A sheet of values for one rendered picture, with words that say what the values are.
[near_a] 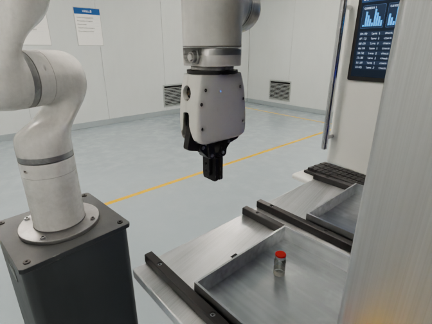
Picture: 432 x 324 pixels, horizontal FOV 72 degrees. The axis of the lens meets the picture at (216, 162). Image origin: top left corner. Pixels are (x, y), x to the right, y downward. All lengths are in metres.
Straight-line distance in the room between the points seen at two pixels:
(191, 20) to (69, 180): 0.51
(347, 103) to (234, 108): 0.93
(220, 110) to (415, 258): 0.31
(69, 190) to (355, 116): 1.06
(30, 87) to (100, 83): 4.96
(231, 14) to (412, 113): 0.29
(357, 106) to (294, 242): 0.76
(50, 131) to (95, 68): 4.89
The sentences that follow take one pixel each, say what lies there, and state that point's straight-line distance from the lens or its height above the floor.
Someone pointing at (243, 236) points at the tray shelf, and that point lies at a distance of 0.71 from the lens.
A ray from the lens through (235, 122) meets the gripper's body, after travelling 0.47.
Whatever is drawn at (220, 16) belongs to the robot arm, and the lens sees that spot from 0.42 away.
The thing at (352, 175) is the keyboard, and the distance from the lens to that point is 1.26.
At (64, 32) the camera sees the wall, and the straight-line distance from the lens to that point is 5.50.
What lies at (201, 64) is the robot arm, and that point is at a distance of 0.42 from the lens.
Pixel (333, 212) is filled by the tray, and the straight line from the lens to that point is 0.85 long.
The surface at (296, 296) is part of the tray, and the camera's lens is 0.59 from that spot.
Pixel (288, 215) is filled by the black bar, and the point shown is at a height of 0.90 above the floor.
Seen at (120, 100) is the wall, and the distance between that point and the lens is 5.83.
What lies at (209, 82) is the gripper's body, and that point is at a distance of 0.42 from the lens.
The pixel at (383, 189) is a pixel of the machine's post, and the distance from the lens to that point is 0.20.
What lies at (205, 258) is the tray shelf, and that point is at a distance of 0.65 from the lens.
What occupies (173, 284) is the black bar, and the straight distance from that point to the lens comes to 0.57.
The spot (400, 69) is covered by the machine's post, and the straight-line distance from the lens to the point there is 0.18.
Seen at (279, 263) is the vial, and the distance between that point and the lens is 0.59.
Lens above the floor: 1.29
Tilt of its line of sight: 21 degrees down
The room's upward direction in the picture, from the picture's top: straight up
